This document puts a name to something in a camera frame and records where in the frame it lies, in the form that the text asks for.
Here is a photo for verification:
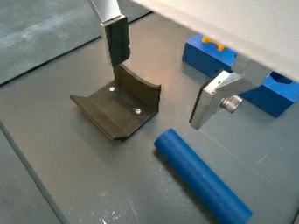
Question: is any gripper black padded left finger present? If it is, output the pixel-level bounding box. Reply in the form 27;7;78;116
89;0;131;67

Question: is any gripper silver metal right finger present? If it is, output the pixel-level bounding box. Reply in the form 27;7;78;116
190;56;273;130

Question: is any blue cylinder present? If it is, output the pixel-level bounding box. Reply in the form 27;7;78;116
154;129;253;224

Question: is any blue peg board block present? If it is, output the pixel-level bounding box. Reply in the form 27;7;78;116
182;34;299;117

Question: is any yellow notched block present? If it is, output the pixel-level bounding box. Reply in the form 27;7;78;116
202;36;227;52

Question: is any black curved cradle stand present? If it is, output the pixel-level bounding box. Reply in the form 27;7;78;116
70;65;162;141

